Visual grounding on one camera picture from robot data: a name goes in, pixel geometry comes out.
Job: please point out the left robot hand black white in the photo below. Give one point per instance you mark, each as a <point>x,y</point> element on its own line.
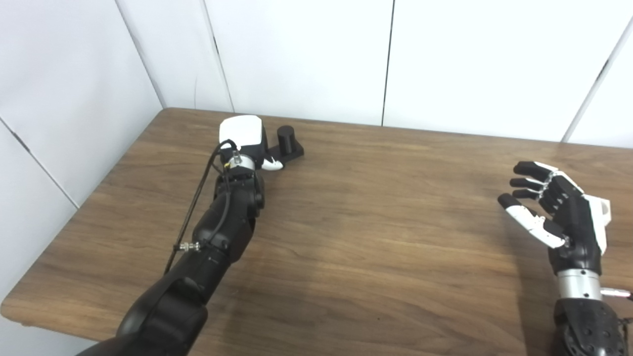
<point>241,129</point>

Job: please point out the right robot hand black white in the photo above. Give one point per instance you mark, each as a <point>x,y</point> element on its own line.
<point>573,222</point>

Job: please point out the black peg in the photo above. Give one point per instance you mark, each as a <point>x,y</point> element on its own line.
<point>285,138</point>

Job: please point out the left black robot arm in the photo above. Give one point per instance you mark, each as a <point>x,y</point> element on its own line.
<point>217,237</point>

